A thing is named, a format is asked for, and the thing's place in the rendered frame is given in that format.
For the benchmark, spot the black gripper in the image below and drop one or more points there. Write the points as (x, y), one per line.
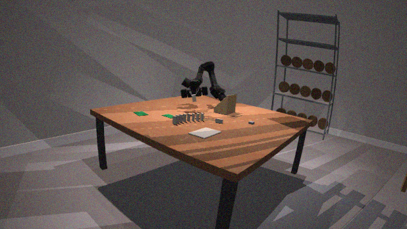
(194, 90)

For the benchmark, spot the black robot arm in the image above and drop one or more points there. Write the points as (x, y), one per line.
(215, 89)

